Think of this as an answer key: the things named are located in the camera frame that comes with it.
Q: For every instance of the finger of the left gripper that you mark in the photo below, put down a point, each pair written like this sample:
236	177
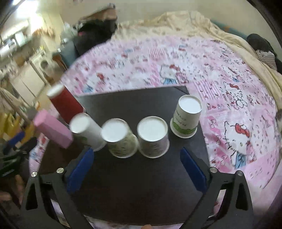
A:
16	139

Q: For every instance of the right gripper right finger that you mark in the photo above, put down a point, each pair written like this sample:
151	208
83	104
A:
226	201

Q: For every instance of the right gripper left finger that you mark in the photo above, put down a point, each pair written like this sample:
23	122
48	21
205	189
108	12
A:
37	210

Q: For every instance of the pink faceted paper cup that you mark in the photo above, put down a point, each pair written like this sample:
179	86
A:
53	129

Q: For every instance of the red ribbed paper cup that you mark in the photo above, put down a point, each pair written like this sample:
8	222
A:
64	102

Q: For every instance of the white cup green leaf print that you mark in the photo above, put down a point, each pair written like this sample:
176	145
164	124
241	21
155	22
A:
87	130

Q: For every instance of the yellow cartoon print cup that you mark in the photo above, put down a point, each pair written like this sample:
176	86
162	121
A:
121	141

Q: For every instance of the white pink print cup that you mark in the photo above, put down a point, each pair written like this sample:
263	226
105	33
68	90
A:
153	137

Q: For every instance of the white cup green grass band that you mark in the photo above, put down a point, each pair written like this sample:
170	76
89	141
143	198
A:
186	116

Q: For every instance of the person left hand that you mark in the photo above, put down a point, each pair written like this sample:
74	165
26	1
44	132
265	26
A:
12	189

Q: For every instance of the white drawer cabinet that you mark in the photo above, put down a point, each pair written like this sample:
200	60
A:
30	80

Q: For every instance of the pink Hello Kitty bedsheet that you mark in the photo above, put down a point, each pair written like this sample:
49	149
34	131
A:
238	116

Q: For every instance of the black bag on bed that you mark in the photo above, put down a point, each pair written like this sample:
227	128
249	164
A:
95	28

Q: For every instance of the black striped clothes pile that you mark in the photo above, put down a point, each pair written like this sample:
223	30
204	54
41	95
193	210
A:
263	49

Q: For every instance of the cream yellow blanket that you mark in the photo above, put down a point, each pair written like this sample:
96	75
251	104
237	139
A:
193	23

